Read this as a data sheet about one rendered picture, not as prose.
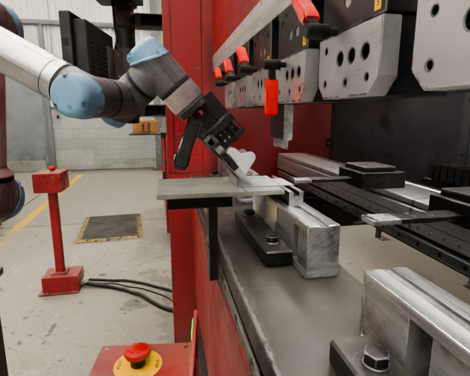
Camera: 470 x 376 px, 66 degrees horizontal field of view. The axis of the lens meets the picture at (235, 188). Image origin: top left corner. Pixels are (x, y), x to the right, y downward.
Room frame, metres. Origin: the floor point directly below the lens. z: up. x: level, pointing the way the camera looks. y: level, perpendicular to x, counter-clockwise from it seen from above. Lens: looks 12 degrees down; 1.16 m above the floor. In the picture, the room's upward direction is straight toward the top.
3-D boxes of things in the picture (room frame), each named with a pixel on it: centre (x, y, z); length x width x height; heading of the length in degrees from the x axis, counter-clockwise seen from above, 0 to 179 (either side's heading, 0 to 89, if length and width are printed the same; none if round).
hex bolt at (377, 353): (0.33, -0.14, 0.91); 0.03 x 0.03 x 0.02
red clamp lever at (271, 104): (0.67, -0.07, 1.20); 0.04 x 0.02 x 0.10; 101
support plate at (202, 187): (0.81, 0.04, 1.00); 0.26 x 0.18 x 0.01; 101
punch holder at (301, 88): (0.66, -0.14, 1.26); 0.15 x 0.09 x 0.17; 11
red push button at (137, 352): (0.49, 0.15, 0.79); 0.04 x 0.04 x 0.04
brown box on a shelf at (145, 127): (3.19, 0.78, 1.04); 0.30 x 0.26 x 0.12; 12
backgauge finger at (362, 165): (0.87, -0.26, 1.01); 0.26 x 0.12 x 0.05; 101
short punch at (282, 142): (0.83, -0.10, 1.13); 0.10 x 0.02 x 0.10; 11
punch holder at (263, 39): (0.86, -0.10, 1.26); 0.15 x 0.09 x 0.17; 11
